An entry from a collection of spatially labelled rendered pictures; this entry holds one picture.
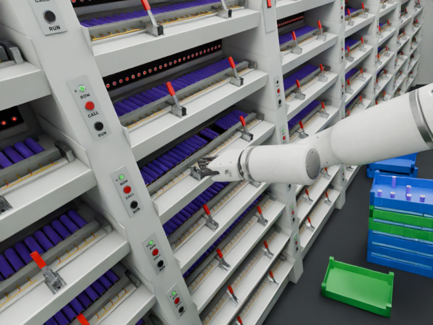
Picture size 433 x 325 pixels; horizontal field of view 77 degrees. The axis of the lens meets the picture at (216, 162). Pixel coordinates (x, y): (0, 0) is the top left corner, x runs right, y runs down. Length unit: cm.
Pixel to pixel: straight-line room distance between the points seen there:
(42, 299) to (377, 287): 148
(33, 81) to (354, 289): 160
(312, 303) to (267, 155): 116
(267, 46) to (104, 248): 81
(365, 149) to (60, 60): 54
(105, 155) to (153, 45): 27
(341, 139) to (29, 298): 66
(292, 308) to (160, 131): 121
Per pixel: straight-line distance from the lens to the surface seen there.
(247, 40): 108
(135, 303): 84
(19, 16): 58
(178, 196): 77
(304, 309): 162
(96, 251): 71
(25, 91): 57
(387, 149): 49
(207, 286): 104
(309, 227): 174
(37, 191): 61
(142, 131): 69
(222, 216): 97
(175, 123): 72
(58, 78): 58
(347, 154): 50
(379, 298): 169
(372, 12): 235
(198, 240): 91
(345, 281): 173
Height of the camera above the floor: 136
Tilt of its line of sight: 27 degrees down
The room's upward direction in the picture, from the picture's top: 14 degrees counter-clockwise
